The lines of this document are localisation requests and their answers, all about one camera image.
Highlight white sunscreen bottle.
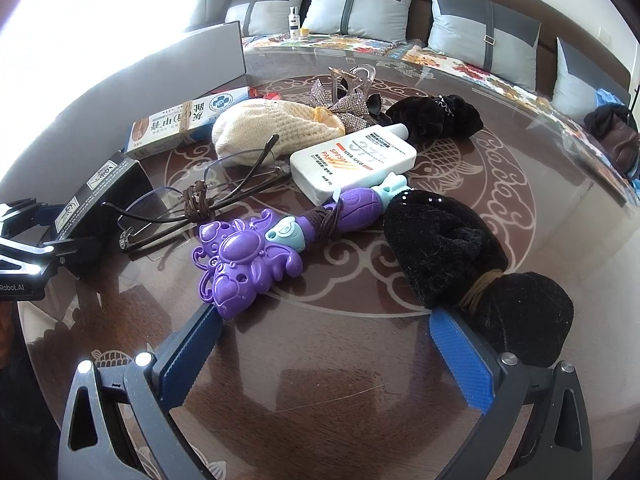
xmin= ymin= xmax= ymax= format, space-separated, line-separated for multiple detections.
xmin=290 ymin=123 xmax=417 ymax=206

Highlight black cardboard box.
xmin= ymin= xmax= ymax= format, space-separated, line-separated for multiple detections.
xmin=56 ymin=151 xmax=153 ymax=281

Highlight sparkly bow hair clip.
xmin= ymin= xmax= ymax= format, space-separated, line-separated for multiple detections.
xmin=307 ymin=79 xmax=368 ymax=133

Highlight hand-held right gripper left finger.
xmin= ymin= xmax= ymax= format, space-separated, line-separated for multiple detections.
xmin=57 ymin=302 xmax=224 ymax=480

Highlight grey two-tone pillow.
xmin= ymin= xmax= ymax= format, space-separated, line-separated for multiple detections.
xmin=429 ymin=0 xmax=543 ymax=91
xmin=302 ymin=0 xmax=420 ymax=43
xmin=552 ymin=37 xmax=632 ymax=126
xmin=225 ymin=0 xmax=312 ymax=37

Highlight purple plastic toy wand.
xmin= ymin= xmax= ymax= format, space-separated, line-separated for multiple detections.
xmin=192 ymin=172 xmax=413 ymax=322

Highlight rimless eyeglasses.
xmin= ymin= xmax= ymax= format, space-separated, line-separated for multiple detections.
xmin=102 ymin=134 xmax=291 ymax=253

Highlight floral sofa blanket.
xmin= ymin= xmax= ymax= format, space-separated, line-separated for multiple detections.
xmin=242 ymin=32 xmax=640 ymax=186

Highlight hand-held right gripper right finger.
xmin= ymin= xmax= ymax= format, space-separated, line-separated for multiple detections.
xmin=429 ymin=308 xmax=606 ymax=480

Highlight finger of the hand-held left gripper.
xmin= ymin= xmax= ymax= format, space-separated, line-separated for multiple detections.
xmin=0 ymin=237 xmax=86 ymax=281
xmin=0 ymin=199 xmax=66 ymax=240

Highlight cream knitted pouch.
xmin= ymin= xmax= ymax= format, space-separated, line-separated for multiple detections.
xmin=211 ymin=99 xmax=346 ymax=168

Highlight white medicine box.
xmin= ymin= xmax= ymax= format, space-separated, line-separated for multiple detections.
xmin=122 ymin=86 xmax=251 ymax=161

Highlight black velvet pouch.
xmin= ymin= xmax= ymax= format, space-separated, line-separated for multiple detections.
xmin=382 ymin=191 xmax=575 ymax=368

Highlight grey storage box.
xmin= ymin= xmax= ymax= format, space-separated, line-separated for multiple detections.
xmin=0 ymin=21 xmax=247 ymax=181

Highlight black velvet scrunchie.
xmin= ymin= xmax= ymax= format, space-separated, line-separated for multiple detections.
xmin=385 ymin=92 xmax=485 ymax=141

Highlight clear hair claw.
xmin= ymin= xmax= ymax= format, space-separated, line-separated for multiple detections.
xmin=328 ymin=64 xmax=377 ymax=98

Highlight blue cloth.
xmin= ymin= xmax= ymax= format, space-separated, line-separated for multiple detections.
xmin=595 ymin=87 xmax=622 ymax=111

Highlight tan rubber band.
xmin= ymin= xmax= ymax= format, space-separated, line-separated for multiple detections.
xmin=459 ymin=269 xmax=504 ymax=307

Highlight brown patterned glass desktop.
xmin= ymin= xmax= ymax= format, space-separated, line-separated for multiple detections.
xmin=0 ymin=42 xmax=640 ymax=480

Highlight brown hair tie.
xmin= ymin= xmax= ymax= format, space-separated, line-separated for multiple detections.
xmin=181 ymin=182 xmax=213 ymax=221
xmin=304 ymin=206 xmax=342 ymax=247

